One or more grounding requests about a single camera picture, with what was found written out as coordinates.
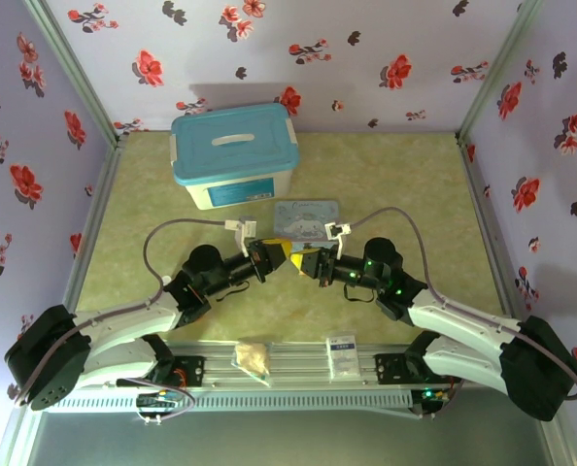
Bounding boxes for blue cartoon tin box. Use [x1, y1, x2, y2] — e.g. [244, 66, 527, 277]
[272, 196, 342, 243]

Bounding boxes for white paper packet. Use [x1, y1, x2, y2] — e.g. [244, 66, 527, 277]
[325, 332, 360, 380]

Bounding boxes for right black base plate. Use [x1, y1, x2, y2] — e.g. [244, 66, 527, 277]
[373, 352, 464, 387]

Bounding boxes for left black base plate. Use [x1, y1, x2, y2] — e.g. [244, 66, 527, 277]
[116, 353, 207, 389]

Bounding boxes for white storage box blue lid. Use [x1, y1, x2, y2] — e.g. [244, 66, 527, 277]
[168, 102, 302, 212]

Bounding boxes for controller board green light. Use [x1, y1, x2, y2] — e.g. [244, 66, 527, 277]
[412, 385, 453, 418]

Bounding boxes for blue circuit board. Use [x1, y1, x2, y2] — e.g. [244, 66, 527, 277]
[136, 391, 183, 423]

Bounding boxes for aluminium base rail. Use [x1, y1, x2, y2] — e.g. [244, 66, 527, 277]
[74, 339, 464, 392]

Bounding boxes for aluminium corner post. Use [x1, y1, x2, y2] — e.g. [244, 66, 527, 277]
[456, 0, 545, 142]
[23, 0, 129, 147]

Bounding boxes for aluminium side rail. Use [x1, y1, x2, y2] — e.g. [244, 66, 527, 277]
[456, 138, 523, 321]
[62, 140, 127, 312]

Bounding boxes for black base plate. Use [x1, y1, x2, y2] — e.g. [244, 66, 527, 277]
[373, 352, 464, 387]
[116, 353, 207, 389]

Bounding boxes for white slotted cable duct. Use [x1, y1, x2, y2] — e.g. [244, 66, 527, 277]
[40, 390, 414, 414]

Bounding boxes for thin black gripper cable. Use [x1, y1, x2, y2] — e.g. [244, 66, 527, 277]
[344, 283, 377, 305]
[210, 279, 251, 305]

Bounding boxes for clear bag beige contents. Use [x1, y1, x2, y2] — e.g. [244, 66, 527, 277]
[230, 341, 274, 388]

